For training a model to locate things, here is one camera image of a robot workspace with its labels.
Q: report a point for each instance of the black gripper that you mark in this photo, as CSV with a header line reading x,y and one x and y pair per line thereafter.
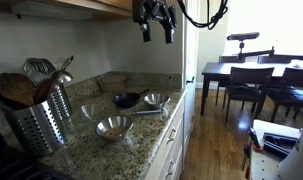
x,y
154,8

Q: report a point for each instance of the steel bowl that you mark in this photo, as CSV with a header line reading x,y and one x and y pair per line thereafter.
x,y
156,100
106,125

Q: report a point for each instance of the pile of chickpeas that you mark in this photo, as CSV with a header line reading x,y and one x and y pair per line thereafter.
x,y
114,132

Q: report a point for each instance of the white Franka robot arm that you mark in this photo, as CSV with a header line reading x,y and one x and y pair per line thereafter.
x,y
296,160

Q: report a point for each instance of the clear glass bowl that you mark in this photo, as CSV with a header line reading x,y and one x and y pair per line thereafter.
x,y
92,112

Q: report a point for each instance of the wooden upper cabinet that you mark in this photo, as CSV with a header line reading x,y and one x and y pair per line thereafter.
x,y
101,5

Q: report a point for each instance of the stack of round wooden boards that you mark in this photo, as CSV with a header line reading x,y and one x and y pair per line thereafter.
x,y
112,83

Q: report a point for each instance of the dark wooden dining table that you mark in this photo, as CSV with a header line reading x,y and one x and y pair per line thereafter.
x,y
221,68

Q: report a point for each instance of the dark wooden dining chair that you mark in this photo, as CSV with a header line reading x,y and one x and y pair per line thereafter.
x,y
247,90
229,59
291,93
274,59

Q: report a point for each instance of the steel spoon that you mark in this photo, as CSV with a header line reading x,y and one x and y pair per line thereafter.
x,y
65,77

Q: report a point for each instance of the lower kitchen cabinet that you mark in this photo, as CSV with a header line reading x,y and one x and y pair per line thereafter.
x,y
169,150

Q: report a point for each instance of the small perforated steel utensil holder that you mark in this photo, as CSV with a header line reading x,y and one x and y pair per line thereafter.
x,y
62,103

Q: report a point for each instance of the steel skimmer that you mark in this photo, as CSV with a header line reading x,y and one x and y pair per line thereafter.
x,y
37,68

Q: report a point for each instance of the red and black clamp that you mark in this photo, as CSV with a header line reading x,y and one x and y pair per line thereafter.
x,y
254,138

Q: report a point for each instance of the white papers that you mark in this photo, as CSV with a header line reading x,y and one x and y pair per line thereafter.
x,y
301,64

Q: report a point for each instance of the wooden slotted spoon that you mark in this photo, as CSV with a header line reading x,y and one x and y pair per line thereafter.
x,y
14,88

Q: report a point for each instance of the large perforated steel utensil holder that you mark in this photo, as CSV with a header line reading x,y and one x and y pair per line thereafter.
x,y
37,130

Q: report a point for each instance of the black tool case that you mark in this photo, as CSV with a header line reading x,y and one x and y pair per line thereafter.
x,y
279,143

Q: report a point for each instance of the white perforated workbench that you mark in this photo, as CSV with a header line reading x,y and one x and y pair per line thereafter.
x,y
267,166

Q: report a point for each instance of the black stereo camera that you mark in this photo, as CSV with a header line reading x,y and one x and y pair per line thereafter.
x,y
242,36

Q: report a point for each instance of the black camera stand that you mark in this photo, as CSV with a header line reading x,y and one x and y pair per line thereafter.
x,y
254,53

